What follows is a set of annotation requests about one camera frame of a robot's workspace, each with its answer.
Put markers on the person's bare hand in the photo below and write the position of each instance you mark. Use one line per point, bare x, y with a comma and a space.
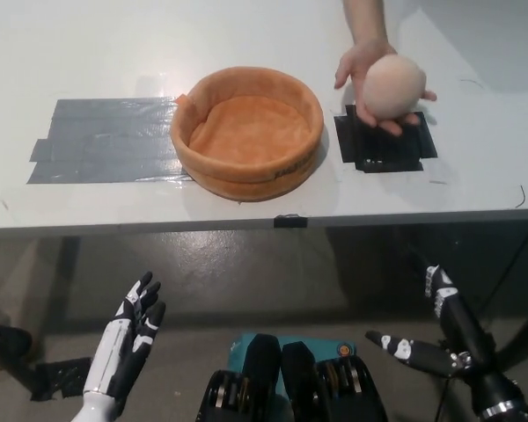
356, 66

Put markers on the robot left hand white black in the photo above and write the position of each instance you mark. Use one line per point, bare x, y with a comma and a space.
114, 347

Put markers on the robot right hand black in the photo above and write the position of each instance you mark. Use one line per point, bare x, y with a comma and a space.
475, 347

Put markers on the robot body black teal blocks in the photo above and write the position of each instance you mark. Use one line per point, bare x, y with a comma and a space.
299, 382

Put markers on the black shoe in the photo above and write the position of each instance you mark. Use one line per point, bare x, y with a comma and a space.
6, 345

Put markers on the peach round dumpling plush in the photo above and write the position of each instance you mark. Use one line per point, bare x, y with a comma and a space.
393, 88

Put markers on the grey duct tape patch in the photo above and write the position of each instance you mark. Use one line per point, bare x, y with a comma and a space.
110, 140

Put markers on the black floor tape patch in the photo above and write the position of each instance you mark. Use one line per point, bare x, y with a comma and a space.
63, 378

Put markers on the dark table leg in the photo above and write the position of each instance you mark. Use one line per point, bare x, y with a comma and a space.
59, 281

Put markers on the orange plush round basket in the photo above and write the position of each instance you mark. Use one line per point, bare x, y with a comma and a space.
251, 127

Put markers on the small black tape piece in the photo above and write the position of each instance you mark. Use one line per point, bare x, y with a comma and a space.
290, 221

